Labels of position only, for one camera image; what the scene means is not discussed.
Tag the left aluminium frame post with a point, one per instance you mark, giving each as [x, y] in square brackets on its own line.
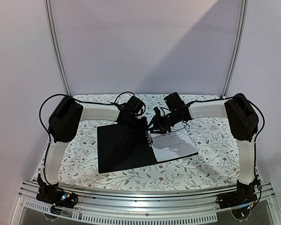
[55, 46]

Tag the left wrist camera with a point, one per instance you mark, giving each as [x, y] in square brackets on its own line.
[135, 106]

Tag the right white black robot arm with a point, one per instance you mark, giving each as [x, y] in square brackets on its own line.
[243, 122]

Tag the perforated white cable tray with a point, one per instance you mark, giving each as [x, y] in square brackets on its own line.
[35, 213]

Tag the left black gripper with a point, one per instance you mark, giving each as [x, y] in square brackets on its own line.
[144, 127]

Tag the black clip folder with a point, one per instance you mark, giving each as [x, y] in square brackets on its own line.
[121, 148]

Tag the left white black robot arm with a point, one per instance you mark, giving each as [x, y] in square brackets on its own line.
[62, 129]

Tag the aluminium frame post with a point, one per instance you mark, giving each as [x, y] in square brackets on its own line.
[55, 46]
[236, 46]

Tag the floral patterned tablecloth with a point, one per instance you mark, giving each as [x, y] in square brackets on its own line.
[216, 164]

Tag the silver folder clip mechanism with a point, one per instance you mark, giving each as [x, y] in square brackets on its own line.
[149, 139]

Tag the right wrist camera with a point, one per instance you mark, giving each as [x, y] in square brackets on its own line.
[174, 102]

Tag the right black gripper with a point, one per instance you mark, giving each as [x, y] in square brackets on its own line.
[164, 122]

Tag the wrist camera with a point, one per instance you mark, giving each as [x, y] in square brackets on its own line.
[135, 106]
[174, 102]

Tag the right aluminium frame post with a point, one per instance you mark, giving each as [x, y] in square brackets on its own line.
[236, 46]

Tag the aluminium mounting rail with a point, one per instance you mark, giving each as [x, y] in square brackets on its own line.
[152, 200]

